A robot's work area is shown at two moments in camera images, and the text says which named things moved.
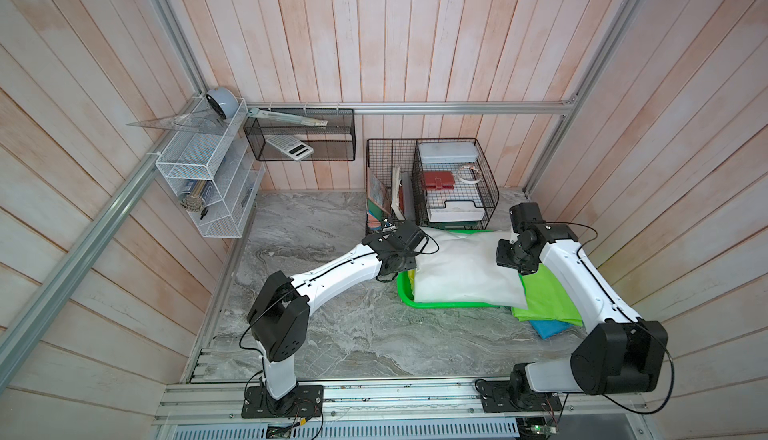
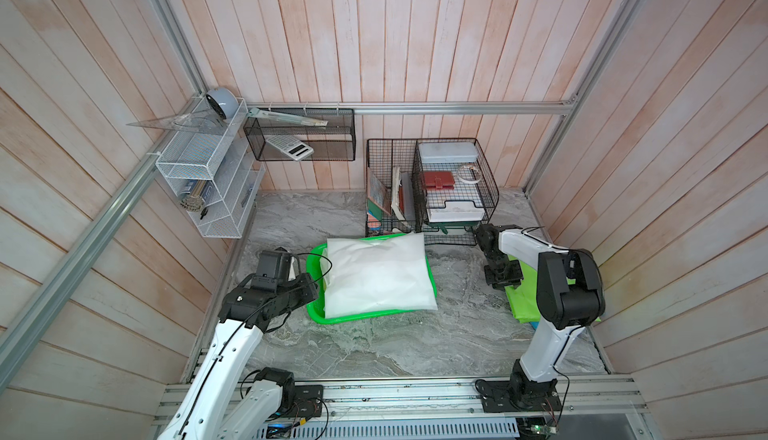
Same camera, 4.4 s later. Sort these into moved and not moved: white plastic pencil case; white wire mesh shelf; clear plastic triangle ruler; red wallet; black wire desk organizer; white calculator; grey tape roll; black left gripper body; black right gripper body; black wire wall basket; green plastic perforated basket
Moved: green plastic perforated basket; black left gripper body; black right gripper body
Not moved: white calculator; grey tape roll; clear plastic triangle ruler; black wire desk organizer; white wire mesh shelf; white plastic pencil case; black wire wall basket; red wallet
